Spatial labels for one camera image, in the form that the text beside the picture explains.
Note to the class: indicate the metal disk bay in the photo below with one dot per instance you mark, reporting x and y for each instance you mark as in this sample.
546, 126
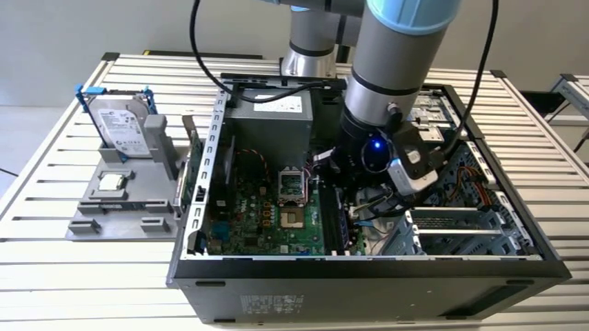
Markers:
456, 232

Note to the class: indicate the grey parts rack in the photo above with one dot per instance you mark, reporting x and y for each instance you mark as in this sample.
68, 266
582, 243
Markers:
148, 193

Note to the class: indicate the grey power supply unit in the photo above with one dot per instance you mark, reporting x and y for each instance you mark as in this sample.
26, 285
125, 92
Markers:
268, 138

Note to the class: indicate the black case fan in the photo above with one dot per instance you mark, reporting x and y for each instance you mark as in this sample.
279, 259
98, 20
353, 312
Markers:
226, 165

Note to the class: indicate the metal slat side table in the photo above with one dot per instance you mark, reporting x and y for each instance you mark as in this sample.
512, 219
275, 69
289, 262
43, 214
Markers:
575, 89

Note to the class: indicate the black RAM slot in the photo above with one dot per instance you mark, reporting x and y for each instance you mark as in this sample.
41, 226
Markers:
331, 220
325, 220

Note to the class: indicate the metal drive cage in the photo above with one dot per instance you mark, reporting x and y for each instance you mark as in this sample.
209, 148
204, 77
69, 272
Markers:
433, 103

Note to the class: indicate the CPU socket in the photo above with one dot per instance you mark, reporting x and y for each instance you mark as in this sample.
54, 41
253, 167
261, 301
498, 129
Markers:
293, 217

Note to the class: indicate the black PC case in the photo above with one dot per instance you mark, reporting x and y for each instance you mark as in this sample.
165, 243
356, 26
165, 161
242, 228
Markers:
368, 296

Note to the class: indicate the silver CPU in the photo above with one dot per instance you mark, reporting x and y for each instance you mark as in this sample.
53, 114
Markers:
112, 182

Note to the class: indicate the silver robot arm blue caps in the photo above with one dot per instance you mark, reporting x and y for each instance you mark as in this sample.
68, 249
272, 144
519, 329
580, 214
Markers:
396, 62

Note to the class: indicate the hard disk in blue carrier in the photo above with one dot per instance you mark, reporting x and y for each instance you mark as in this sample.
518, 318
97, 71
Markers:
120, 131

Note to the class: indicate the green motherboard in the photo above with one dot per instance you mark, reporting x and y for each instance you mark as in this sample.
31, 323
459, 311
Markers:
249, 224

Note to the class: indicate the blue RAM stick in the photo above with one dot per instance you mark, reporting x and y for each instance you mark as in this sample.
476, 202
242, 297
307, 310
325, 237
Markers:
341, 220
122, 205

